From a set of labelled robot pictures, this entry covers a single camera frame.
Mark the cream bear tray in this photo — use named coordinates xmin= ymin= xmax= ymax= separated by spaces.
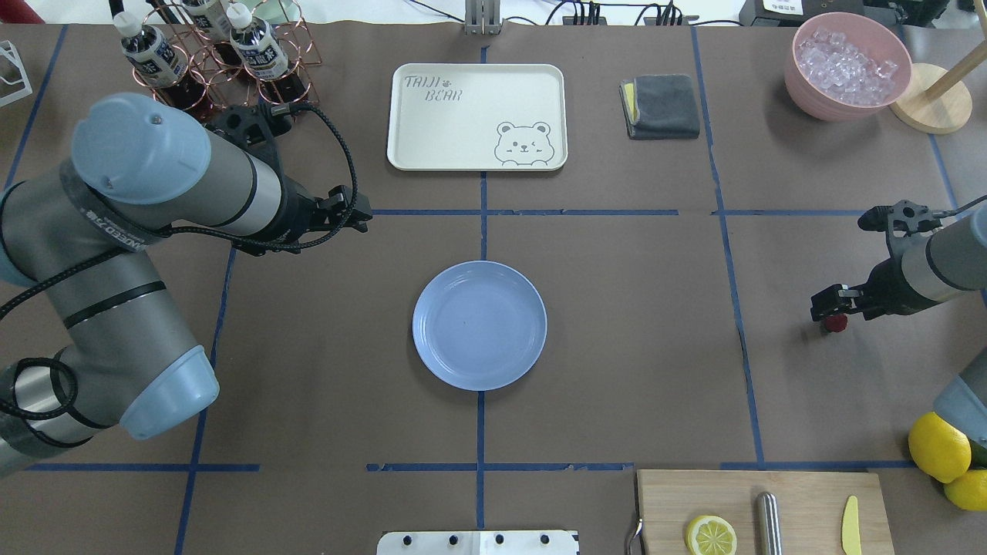
xmin=386 ymin=63 xmax=568 ymax=172

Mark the red cylinder bottle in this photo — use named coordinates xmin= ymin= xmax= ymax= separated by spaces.
xmin=0 ymin=0 xmax=45 ymax=25

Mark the yellow lemon front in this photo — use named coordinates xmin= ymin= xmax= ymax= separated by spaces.
xmin=907 ymin=412 xmax=972 ymax=484

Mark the wooden cutting board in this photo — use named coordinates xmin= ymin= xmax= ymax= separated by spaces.
xmin=626 ymin=470 xmax=896 ymax=555

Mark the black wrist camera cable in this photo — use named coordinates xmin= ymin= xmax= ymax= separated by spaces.
xmin=0 ymin=100 xmax=362 ymax=448

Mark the grey folded cloth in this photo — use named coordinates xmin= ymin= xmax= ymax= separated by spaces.
xmin=619 ymin=74 xmax=700 ymax=140

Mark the dark drink bottle two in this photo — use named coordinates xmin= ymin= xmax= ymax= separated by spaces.
xmin=180 ymin=1 xmax=249 ymax=80

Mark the lemon half slice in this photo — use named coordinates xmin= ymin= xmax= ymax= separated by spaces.
xmin=684 ymin=514 xmax=738 ymax=554

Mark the dark drink bottle one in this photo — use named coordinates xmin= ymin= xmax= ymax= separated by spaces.
xmin=113 ymin=11 xmax=211 ymax=120

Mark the copper wire bottle rack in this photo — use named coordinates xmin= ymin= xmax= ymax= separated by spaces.
xmin=108 ymin=1 xmax=323 ymax=122

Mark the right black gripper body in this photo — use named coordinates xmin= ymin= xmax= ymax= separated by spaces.
xmin=856 ymin=257 xmax=922 ymax=321

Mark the steel knife handle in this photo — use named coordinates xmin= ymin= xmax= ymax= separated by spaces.
xmin=756 ymin=491 xmax=783 ymax=554

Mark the yellow lemon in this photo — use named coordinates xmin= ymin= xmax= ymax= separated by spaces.
xmin=942 ymin=469 xmax=987 ymax=512
xmin=907 ymin=412 xmax=972 ymax=484

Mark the dark drink bottle three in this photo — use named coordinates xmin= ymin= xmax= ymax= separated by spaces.
xmin=226 ymin=1 xmax=309 ymax=104

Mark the green bowl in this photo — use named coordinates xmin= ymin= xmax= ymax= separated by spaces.
xmin=251 ymin=0 xmax=301 ymax=24

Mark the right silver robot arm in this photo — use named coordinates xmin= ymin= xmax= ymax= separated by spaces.
xmin=810 ymin=212 xmax=986 ymax=449

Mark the yellow lemon back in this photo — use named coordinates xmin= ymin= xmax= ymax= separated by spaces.
xmin=942 ymin=469 xmax=987 ymax=512

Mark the pink bowl with ice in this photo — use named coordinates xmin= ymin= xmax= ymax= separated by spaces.
xmin=785 ymin=12 xmax=912 ymax=122

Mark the yellow plastic knife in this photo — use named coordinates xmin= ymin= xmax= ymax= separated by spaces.
xmin=841 ymin=495 xmax=861 ymax=555

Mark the blue plate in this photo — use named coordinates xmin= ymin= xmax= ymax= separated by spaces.
xmin=410 ymin=261 xmax=547 ymax=392

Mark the aluminium frame post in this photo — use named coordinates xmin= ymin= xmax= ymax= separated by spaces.
xmin=464 ymin=0 xmax=503 ymax=36

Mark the red strawberry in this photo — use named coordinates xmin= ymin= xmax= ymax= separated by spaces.
xmin=819 ymin=314 xmax=849 ymax=335

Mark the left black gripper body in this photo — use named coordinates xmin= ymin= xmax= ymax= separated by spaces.
xmin=278 ymin=178 xmax=332 ymax=248

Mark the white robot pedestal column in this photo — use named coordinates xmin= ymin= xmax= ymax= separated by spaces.
xmin=376 ymin=530 xmax=581 ymax=554

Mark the white wire cup rack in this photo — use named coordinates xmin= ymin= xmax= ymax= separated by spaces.
xmin=1 ymin=41 xmax=34 ymax=106

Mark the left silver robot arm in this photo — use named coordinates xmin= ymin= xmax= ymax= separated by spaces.
xmin=2 ymin=92 xmax=372 ymax=476

